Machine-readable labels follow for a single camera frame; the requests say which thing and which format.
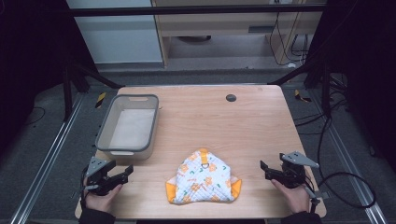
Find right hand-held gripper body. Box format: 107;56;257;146
279;150;320;189

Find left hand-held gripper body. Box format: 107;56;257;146
83;156;123;197

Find quilted printed cloth orange trim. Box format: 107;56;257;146
164;147;243;205

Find person's right hand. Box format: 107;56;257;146
270;178;312;216

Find person's left hand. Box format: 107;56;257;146
83;183;123;215

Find white plastic bin grey rim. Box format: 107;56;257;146
94;93;161;162

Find yellow black tape marker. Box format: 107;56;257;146
94;91;107;110
293;89;313;104

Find black metal stand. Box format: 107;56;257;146
268;57;333;118
61;57;126;123

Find black curtain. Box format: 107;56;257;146
306;0;396;174
0;0;96;158

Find white cabinet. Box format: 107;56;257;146
65;0;164;65

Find light wooden desk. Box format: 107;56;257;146
150;0;328;68

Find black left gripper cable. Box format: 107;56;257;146
78;166;98;210

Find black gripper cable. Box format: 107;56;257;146
306;115;377;215
78;166;98;210

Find black floor cables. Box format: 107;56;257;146
293;74;354;136

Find aluminium floor rail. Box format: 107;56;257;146
8;92;87;224
306;88;389;224

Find thin black floor cable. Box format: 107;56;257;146
23;105;47;127

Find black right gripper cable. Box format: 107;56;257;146
306;115;377;215

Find black hanging desk cables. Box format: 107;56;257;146
268;11;313;68

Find black horizontal frame bar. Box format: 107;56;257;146
65;4;329;18

